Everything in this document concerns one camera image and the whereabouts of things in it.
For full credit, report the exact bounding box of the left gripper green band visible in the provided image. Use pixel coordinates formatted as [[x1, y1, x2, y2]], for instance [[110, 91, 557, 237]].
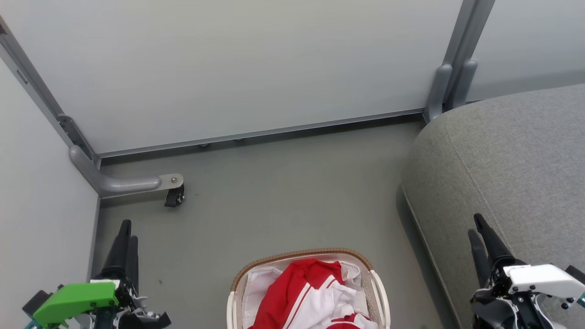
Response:
[[23, 219, 172, 329]]

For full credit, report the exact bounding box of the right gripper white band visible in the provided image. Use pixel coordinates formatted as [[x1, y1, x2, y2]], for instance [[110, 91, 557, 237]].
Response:
[[468, 213, 585, 329]]

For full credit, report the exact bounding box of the red white striped garment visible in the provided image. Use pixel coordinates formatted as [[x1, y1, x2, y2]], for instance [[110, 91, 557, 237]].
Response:
[[249, 258, 368, 329]]

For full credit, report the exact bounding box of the grey fabric sofa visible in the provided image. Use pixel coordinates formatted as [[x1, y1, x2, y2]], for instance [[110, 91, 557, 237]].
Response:
[[401, 84, 585, 329]]

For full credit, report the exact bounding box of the grey metal partition foot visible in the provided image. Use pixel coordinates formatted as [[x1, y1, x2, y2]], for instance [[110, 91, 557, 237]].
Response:
[[69, 145, 184, 198]]

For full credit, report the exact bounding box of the black caster wheel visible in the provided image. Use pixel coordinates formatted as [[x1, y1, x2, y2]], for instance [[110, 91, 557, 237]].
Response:
[[165, 185, 186, 208]]

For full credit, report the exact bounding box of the white wicker laundry basket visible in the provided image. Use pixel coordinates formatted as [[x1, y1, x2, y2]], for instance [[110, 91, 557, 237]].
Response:
[[226, 248, 391, 329]]

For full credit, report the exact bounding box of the grey partition base rail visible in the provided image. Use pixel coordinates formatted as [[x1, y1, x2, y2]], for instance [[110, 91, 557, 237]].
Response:
[[97, 108, 426, 159]]

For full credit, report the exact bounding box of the grey partition corner frame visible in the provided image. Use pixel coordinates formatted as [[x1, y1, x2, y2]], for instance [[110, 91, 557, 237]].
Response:
[[0, 16, 100, 167]]

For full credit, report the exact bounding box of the grey partition post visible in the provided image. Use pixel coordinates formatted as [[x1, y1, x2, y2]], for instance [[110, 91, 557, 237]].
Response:
[[424, 0, 496, 123]]

